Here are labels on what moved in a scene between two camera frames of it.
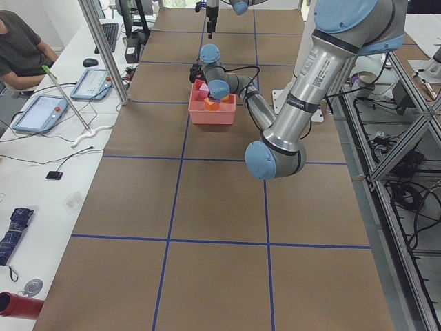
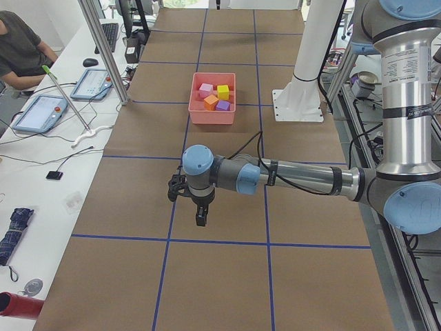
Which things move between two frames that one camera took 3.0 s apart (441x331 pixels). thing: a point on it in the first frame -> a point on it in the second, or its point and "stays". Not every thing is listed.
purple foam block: x=214 y=100 -> x=224 y=105
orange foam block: x=211 y=106 stays
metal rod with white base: x=90 y=132 stays
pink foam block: x=203 y=92 stays
